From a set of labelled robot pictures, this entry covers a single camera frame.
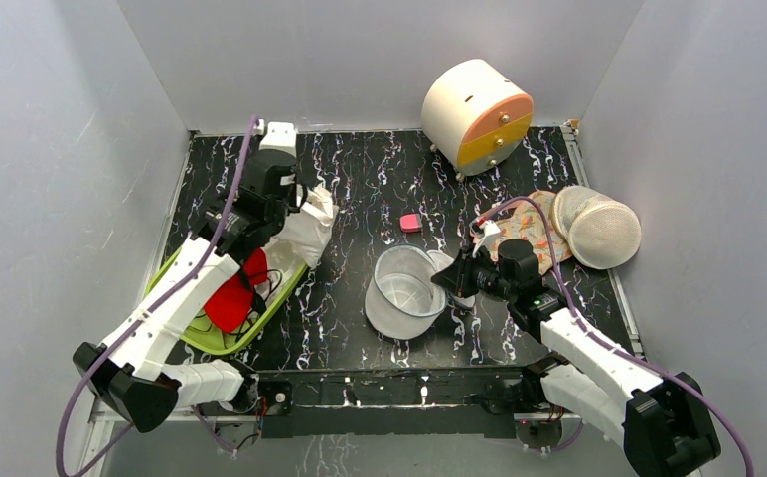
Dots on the beige mesh laundry bag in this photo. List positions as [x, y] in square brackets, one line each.
[601, 233]

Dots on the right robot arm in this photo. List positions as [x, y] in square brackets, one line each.
[594, 355]

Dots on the round white drawer cabinet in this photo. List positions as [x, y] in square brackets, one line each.
[475, 117]

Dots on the white bra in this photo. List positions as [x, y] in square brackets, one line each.
[306, 234]

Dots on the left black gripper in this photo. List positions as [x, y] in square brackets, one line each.
[294, 194]

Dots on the floral mesh laundry pouch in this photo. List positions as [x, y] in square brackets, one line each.
[519, 219]

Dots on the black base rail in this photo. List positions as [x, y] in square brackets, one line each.
[487, 400]

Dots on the pink eraser block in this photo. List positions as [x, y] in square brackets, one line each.
[411, 223]

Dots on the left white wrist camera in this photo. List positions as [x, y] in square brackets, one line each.
[277, 135]

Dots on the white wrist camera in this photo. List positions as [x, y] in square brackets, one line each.
[485, 233]
[277, 135]

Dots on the red bra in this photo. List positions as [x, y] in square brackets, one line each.
[230, 318]

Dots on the green plastic basket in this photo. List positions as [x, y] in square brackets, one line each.
[291, 279]

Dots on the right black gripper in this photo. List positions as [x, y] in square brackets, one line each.
[460, 276]

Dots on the white mesh laundry bag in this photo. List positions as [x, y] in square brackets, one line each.
[401, 302]

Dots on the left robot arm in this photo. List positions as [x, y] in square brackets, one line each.
[128, 370]

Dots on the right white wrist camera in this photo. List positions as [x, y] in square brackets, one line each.
[485, 233]

